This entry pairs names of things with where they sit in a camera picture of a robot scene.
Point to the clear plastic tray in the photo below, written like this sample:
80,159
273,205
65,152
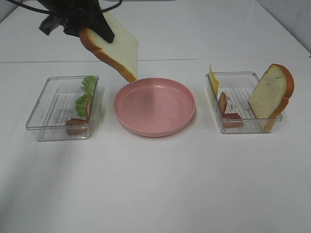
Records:
55,105
238,87

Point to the left clear plastic tray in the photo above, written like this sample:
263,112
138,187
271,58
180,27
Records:
55,105

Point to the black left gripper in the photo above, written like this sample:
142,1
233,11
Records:
74,14

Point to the yellow cheese slice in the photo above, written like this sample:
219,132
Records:
214,82

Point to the bacon strip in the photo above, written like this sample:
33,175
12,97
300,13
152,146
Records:
228,114
77,122

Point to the right clear plastic tray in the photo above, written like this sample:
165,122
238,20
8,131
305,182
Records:
238,87

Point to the white bread slice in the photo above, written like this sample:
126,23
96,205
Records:
121,54
271,95

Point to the green lettuce leaf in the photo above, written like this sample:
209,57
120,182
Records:
88,85

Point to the pink round plate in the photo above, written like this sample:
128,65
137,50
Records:
154,107

